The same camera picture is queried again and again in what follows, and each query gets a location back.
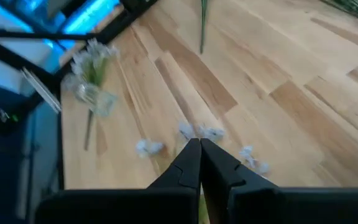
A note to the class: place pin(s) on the purple artificial flower bunch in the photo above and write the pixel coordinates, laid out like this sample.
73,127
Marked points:
203,28

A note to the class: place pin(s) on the black aluminium table frame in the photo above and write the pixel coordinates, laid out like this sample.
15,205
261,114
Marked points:
117,25

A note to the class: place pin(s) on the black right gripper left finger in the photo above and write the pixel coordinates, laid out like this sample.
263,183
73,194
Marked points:
179,186

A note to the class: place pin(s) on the clear glass vase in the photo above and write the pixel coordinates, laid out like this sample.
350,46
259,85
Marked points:
99,102

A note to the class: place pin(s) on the white artificial flower bunch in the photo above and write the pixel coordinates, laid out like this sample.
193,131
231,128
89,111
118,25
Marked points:
357,9
96,70
211,133

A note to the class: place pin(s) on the silver metal bracket plate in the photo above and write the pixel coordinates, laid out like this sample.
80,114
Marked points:
42,90

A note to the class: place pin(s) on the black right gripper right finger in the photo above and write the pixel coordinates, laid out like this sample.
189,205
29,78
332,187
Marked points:
225,186

